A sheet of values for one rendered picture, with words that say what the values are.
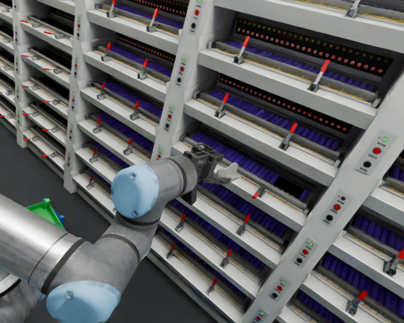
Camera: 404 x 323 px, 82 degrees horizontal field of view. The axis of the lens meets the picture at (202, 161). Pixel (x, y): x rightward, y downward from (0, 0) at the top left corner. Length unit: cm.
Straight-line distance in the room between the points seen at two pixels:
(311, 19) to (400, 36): 22
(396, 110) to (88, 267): 76
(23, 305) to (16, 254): 50
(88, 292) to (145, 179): 18
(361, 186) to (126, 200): 64
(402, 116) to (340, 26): 28
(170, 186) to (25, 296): 62
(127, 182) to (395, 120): 67
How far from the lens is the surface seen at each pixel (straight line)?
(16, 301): 92
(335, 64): 95
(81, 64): 150
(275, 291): 106
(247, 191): 90
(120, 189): 45
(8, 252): 45
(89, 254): 43
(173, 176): 46
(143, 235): 49
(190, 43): 98
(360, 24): 80
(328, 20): 82
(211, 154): 59
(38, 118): 207
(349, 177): 81
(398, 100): 78
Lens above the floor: 114
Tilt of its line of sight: 25 degrees down
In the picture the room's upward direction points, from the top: 20 degrees clockwise
